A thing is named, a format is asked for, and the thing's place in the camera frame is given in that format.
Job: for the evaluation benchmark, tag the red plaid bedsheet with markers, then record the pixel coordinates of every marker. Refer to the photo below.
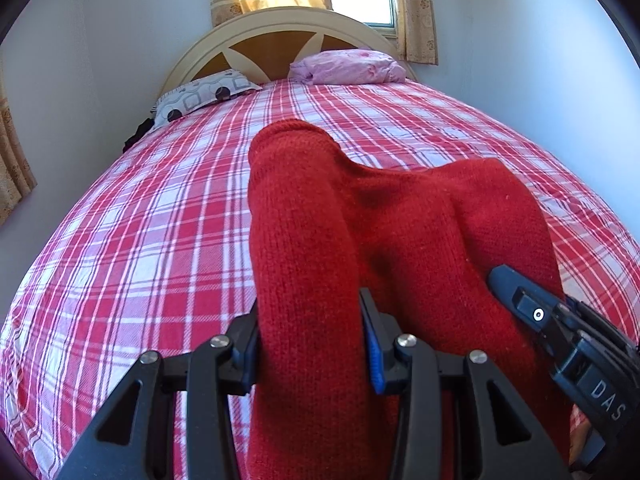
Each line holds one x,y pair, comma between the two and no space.
165,240

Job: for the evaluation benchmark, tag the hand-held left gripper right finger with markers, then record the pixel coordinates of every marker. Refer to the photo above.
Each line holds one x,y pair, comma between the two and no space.
374,347

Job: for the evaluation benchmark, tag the cream wooden headboard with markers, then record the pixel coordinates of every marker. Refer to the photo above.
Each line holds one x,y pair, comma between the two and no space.
280,22

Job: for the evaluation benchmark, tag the red knitted sweater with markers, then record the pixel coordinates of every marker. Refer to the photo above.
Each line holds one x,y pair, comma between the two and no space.
400,230

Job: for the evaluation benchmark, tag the white patterned pillow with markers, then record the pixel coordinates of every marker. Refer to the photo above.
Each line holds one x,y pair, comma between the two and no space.
205,95

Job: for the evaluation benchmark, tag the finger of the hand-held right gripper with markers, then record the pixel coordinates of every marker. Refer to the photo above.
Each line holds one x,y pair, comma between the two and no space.
520,295

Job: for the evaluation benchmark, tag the dark cloth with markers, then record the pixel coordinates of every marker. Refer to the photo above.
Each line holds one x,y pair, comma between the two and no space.
137,135

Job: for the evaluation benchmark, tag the pink pillow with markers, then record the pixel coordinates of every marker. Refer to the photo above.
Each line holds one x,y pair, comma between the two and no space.
350,67

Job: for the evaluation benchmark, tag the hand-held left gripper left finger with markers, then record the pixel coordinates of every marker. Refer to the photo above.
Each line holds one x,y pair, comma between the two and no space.
246,352

